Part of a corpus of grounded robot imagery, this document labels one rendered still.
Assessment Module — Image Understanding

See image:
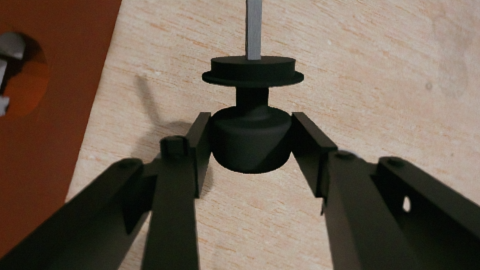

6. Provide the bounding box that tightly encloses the grey rectangular plate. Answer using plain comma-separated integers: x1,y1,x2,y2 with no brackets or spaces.
0,30,26,113

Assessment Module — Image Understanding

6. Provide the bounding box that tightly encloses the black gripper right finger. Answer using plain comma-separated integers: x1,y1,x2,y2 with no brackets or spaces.
291,112,480,270

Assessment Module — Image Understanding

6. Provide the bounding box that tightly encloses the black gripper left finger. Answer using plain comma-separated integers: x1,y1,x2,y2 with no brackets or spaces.
0,112,212,270

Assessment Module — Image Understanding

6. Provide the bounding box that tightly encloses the black door knob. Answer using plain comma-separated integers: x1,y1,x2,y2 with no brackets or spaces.
202,0,304,174

